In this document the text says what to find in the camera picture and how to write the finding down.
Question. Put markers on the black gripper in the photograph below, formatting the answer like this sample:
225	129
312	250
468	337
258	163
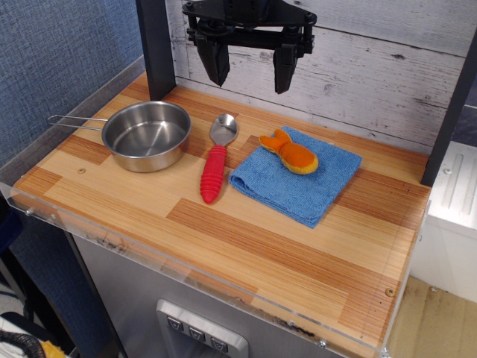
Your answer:
214	25

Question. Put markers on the stainless steel pot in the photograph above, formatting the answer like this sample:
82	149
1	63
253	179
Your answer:
144	137

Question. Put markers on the blue folded cloth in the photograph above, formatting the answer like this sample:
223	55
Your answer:
304	198

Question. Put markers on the orange plush fish toy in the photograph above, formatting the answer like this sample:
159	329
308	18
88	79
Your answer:
295	157

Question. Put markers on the stainless steel cabinet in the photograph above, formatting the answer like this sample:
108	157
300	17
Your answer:
130	290

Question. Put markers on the silver button panel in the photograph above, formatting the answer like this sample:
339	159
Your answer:
187	334

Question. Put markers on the white aluminium block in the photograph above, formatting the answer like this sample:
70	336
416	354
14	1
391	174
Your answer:
445	253

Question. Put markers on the yellow black object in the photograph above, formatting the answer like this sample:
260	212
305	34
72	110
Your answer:
30	346

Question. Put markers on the red handled metal spoon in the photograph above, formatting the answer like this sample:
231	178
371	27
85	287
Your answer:
223	131

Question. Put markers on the black left vertical post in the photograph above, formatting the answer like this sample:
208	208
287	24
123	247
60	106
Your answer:
156	46

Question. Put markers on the black vertical post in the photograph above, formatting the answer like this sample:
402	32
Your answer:
453	112
156	46

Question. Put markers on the black right vertical post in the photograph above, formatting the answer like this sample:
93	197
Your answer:
453	112

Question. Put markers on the clear acrylic guard rail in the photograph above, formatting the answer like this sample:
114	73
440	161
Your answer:
321	284

